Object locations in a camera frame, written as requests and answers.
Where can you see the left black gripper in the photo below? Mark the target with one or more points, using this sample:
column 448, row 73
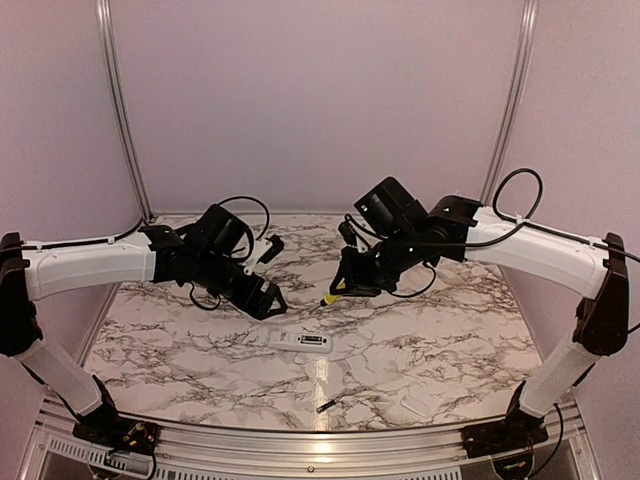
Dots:
column 260, row 309

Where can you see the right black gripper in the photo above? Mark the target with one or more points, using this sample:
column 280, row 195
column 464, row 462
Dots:
column 354, row 283

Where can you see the yellow handled screwdriver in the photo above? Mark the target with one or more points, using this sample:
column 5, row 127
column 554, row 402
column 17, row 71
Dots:
column 329, row 299

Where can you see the white remote control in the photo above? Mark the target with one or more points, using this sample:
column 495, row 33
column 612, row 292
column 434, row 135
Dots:
column 289, row 341

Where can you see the white battery compartment cover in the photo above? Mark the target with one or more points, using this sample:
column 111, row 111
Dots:
column 414, row 405

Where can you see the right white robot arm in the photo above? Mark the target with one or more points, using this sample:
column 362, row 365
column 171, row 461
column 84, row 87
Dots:
column 462, row 229

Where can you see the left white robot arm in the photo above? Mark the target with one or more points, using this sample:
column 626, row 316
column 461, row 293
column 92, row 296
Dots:
column 31, row 271

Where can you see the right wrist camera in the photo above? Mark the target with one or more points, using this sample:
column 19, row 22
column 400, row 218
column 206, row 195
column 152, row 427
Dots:
column 348, row 233

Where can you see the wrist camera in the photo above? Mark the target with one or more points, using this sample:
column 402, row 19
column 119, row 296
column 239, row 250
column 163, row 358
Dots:
column 266, row 249
column 348, row 233

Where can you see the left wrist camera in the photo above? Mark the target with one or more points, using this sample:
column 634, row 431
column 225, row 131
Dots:
column 266, row 249

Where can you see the front aluminium rail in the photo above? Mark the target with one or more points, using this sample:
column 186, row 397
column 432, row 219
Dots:
column 185, row 451

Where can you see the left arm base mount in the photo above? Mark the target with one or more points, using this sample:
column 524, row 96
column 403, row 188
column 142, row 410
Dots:
column 107, row 427

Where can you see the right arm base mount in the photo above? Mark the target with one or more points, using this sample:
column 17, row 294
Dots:
column 516, row 430

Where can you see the right aluminium corner post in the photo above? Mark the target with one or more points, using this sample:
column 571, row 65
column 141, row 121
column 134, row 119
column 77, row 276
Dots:
column 515, row 92

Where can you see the aluminium corner post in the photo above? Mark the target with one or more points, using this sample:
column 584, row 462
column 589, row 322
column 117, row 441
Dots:
column 515, row 92
column 117, row 94

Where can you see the left aluminium corner post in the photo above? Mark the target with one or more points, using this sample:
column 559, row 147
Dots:
column 117, row 94

